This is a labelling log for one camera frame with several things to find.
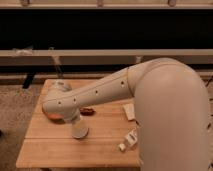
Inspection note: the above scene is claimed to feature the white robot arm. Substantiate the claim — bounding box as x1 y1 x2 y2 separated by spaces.
42 58 211 171

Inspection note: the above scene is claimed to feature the white plastic bottle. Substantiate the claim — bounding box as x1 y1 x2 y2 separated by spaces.
118 129 138 152

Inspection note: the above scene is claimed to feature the white sponge block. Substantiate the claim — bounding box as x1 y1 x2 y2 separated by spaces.
123 103 135 121

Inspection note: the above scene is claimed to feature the orange pan with red handle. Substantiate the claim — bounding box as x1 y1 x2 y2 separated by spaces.
43 107 96 121

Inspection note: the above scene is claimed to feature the wooden table top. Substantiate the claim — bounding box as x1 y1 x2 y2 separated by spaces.
15 78 141 169

